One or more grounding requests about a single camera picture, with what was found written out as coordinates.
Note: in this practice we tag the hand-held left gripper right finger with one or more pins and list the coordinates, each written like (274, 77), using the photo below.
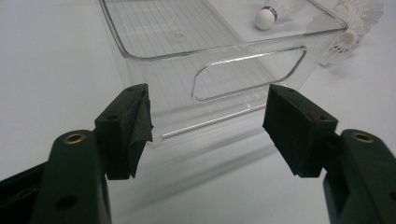
(299, 133)

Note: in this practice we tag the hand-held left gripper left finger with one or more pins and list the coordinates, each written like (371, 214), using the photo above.
(74, 174)

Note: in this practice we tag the white feather shuttlecock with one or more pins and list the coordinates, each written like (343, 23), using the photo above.
(358, 18)
(265, 19)

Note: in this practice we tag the clear plastic tray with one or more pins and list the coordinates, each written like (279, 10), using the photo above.
(149, 37)

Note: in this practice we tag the white table cover board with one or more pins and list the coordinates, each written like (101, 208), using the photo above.
(46, 62)

